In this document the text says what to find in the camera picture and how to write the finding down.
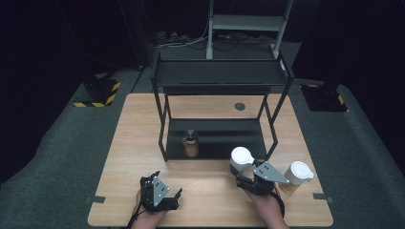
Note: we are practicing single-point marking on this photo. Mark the black two-tier metal rack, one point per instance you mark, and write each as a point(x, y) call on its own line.
point(219, 74)

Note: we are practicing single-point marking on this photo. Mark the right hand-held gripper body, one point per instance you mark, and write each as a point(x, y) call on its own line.
point(269, 175)

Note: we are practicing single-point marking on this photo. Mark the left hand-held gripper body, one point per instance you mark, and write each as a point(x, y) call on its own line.
point(159, 194)

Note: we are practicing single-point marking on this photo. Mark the black base with yellow stripes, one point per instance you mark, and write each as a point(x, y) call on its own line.
point(324, 97)
point(100, 90)

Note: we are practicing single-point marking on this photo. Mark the white lid spice jar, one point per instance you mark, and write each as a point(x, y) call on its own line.
point(297, 173)
point(241, 157)

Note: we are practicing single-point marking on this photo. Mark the black lid spice jar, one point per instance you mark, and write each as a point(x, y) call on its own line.
point(190, 143)

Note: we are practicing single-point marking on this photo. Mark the person's left hand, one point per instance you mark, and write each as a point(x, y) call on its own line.
point(143, 216)

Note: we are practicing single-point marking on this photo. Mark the grey metal stand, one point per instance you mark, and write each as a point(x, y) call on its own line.
point(248, 22)

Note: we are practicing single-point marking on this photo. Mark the grey tape strip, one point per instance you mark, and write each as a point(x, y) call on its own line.
point(95, 199)
point(323, 197)

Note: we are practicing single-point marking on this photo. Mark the grey round table grommet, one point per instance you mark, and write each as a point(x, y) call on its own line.
point(239, 106)

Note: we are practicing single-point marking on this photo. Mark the person's right hand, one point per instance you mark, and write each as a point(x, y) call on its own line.
point(267, 206)

